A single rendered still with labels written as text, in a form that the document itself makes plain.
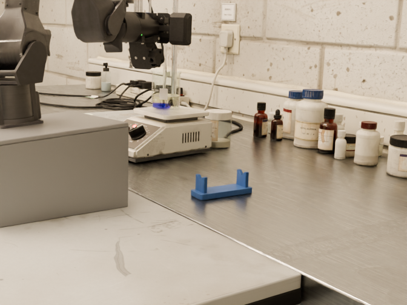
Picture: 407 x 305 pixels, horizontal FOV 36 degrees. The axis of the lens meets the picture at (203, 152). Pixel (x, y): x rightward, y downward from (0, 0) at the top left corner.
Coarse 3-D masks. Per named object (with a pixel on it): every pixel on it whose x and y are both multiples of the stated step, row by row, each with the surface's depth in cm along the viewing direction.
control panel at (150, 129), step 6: (126, 120) 131; (132, 120) 130; (132, 126) 127; (144, 126) 126; (150, 126) 125; (156, 126) 124; (150, 132) 123; (144, 138) 121; (132, 144) 121; (138, 144) 120
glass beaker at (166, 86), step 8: (152, 72) 129; (160, 72) 127; (168, 72) 133; (176, 72) 133; (152, 80) 130; (160, 80) 128; (168, 80) 128; (176, 80) 129; (152, 88) 130; (160, 88) 128; (168, 88) 128; (176, 88) 129; (152, 96) 130; (160, 96) 129; (168, 96) 129; (176, 96) 130; (152, 104) 131; (160, 104) 129; (168, 104) 129; (176, 104) 130
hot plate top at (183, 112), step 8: (136, 112) 130; (144, 112) 128; (152, 112) 127; (160, 112) 128; (168, 112) 128; (176, 112) 128; (184, 112) 129; (192, 112) 129; (200, 112) 129; (208, 112) 131
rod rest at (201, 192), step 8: (200, 176) 99; (240, 176) 103; (248, 176) 102; (200, 184) 98; (232, 184) 104; (240, 184) 103; (192, 192) 99; (200, 192) 98; (208, 192) 98; (216, 192) 98; (224, 192) 99; (232, 192) 100; (240, 192) 101; (248, 192) 102
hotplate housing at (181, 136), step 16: (160, 128) 123; (176, 128) 125; (192, 128) 127; (208, 128) 130; (144, 144) 120; (160, 144) 123; (176, 144) 125; (192, 144) 128; (208, 144) 131; (144, 160) 121
